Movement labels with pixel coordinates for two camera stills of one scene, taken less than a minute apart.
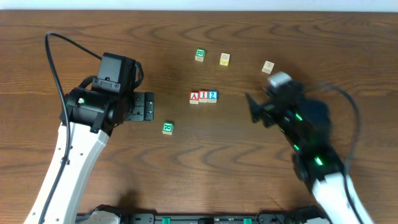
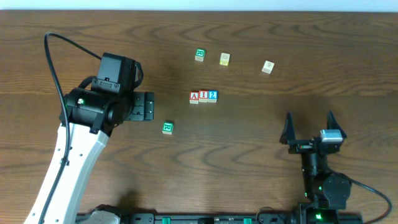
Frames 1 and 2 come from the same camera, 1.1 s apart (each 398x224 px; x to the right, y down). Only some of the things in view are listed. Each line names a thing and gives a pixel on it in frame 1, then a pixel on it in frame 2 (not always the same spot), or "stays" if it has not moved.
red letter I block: (203, 96) stays
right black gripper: (268, 109) -> (310, 145)
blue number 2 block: (212, 96) stays
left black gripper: (144, 106) stays
